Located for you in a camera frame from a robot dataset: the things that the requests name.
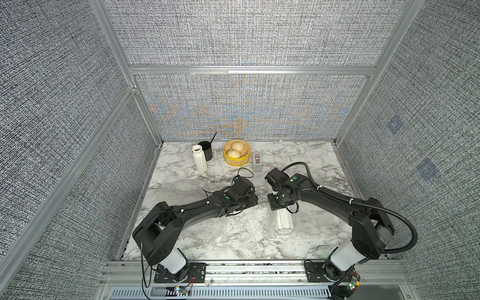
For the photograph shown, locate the white ribbed wide vase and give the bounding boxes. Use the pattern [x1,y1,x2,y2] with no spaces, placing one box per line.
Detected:
[275,208,294,235]

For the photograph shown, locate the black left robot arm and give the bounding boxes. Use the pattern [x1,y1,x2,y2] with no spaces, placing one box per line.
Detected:
[132,176,258,281]

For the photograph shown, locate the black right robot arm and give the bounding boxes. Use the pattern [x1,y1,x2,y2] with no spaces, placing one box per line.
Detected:
[265,168,395,282]

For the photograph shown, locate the small clear box red contents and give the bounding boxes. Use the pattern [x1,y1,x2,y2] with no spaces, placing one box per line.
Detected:
[252,152,263,173]

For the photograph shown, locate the front bun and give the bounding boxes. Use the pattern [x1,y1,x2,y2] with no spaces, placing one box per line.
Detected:
[227,149,241,159]

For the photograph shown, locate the bun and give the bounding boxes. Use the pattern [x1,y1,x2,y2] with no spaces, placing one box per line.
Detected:
[232,141,245,153]
[227,149,241,159]

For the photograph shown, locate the yellow steamer basket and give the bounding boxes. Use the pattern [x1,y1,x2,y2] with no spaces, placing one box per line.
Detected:
[222,139,251,166]

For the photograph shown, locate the back bun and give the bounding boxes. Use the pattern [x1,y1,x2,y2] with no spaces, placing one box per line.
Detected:
[232,141,245,153]

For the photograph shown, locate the white ribbed slim vase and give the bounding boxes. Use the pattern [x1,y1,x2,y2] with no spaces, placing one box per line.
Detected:
[191,144,208,174]

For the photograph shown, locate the black cup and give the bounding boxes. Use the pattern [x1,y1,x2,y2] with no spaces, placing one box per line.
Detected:
[198,141,213,161]

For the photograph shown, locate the black corrugated right cable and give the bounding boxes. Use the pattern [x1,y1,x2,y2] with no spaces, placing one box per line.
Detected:
[280,162,419,254]

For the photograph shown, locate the thin black left cable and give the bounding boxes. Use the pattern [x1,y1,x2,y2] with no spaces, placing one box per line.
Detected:
[202,166,255,198]

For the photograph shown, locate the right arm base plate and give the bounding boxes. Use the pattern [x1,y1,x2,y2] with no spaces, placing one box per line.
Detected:
[303,260,340,283]

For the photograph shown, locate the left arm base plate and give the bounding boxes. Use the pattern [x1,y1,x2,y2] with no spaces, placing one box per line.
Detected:
[154,262,207,285]

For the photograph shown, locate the aluminium front rail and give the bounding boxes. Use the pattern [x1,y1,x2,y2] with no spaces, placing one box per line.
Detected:
[95,259,421,300]

